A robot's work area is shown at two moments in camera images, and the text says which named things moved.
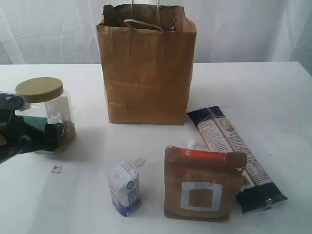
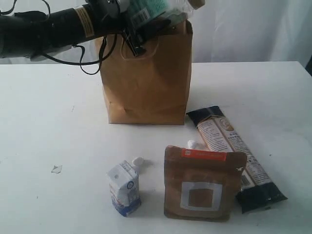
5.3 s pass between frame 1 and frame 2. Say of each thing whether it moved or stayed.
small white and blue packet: stayed
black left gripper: moved
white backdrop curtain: stayed
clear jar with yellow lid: moved
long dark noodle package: stayed
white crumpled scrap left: stayed
